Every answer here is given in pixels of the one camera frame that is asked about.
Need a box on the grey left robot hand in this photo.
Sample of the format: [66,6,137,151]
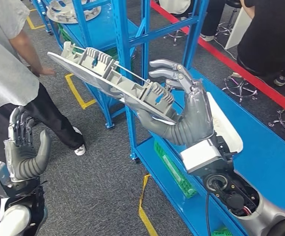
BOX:
[3,106,51,182]

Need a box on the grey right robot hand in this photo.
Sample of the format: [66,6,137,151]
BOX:
[135,59,214,148]

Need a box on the silver plastic wheel hubcap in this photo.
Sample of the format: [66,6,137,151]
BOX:
[47,41,180,125]
[46,0,102,25]

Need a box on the white plastic trim part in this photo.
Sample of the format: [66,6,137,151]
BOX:
[205,91,243,154]

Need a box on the blue metal shelf rack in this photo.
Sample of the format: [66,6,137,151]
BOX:
[31,0,140,130]
[111,0,285,236]

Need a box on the red barrier belt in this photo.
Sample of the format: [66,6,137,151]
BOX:
[149,0,285,120]

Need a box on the person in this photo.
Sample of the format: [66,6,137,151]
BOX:
[0,0,87,164]
[200,0,228,42]
[158,0,191,16]
[236,0,285,88]

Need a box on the white table panel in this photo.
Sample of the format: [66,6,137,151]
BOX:
[224,7,253,50]

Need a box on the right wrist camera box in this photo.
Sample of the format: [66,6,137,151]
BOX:
[180,138,228,178]

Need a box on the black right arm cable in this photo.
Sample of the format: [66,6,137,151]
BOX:
[204,191,213,236]

